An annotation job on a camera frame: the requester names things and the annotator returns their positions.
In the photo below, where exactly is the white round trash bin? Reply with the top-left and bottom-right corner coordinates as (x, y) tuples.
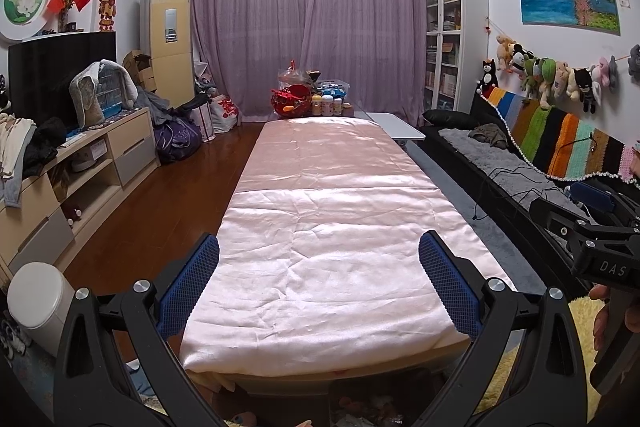
(8, 262), (75, 358)

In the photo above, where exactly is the person right hand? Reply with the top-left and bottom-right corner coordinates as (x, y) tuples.
(587, 283), (640, 353)

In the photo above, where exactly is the striped knitted blanket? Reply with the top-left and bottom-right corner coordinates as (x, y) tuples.
(476, 88), (639, 183)

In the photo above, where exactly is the black sofa bed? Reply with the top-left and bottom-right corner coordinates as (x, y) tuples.
(420, 95), (639, 298)

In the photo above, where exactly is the wooden tv cabinet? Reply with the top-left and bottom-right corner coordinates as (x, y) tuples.
(1, 109), (160, 286)

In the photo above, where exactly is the small white side table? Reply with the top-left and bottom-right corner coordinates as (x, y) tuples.
(367, 112), (425, 143)

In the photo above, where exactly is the white bookshelf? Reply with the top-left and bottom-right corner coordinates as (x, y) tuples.
(424, 0), (489, 112)

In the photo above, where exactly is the pink satin tablecloth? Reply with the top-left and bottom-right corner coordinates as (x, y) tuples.
(180, 117), (504, 378)

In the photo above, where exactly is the purple bag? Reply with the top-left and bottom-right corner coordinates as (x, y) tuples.
(154, 117), (202, 166)

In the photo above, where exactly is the red basket with items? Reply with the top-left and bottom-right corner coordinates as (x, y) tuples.
(270, 83), (312, 119)

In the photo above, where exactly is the purple curtain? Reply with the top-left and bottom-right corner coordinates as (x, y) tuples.
(192, 0), (426, 122)

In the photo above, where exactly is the black television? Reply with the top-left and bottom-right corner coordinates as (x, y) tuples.
(8, 31), (116, 132)

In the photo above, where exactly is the beige standing air conditioner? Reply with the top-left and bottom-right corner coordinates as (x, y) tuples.
(140, 0), (194, 107)

